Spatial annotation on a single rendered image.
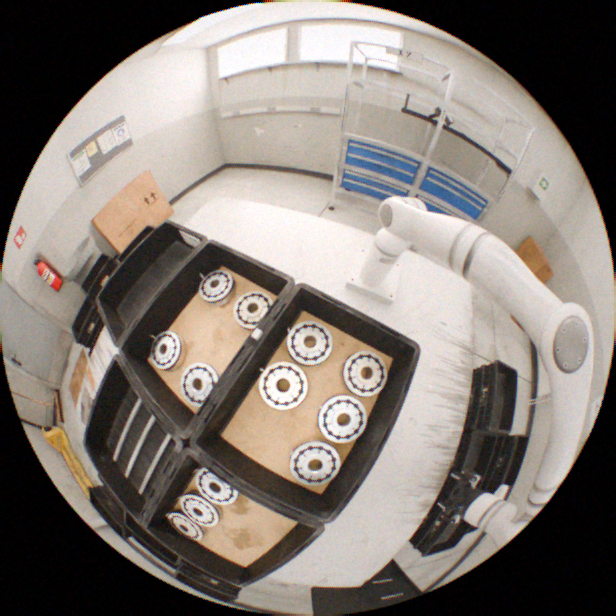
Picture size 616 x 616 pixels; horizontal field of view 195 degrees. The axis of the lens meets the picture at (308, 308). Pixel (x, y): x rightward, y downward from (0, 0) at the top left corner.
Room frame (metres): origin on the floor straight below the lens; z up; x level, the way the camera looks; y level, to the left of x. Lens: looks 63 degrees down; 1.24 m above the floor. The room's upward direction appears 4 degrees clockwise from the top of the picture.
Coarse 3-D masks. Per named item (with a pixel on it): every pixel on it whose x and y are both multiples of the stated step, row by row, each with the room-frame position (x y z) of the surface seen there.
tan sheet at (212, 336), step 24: (240, 288) 0.25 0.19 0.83; (192, 312) 0.16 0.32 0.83; (216, 312) 0.17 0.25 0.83; (192, 336) 0.10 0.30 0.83; (216, 336) 0.11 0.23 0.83; (240, 336) 0.11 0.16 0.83; (192, 360) 0.03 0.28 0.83; (216, 360) 0.05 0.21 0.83; (168, 384) -0.04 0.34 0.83; (192, 408) -0.08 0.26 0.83
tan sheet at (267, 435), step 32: (320, 320) 0.17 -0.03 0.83; (288, 352) 0.09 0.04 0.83; (352, 352) 0.10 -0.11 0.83; (256, 384) 0.00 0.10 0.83; (288, 384) 0.01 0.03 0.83; (320, 384) 0.02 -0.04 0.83; (256, 416) -0.07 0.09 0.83; (288, 416) -0.06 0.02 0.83; (256, 448) -0.14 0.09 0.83; (288, 448) -0.13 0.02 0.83
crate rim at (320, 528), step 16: (176, 464) -0.19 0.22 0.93; (208, 464) -0.16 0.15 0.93; (224, 480) -0.19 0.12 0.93; (160, 496) -0.31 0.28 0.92; (256, 496) -0.20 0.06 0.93; (288, 512) -0.23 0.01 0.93; (144, 528) -0.49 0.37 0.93; (320, 528) -0.27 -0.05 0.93; (304, 544) -0.32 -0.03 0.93; (288, 560) -0.39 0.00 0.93; (256, 576) -0.51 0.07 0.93
